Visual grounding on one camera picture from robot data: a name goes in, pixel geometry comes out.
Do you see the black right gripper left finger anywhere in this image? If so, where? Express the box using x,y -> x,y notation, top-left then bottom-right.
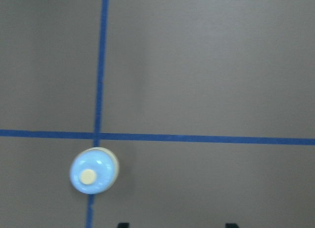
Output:
117,222 -> 129,228

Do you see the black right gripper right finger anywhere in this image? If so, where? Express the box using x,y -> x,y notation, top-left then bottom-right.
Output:
225,223 -> 240,228

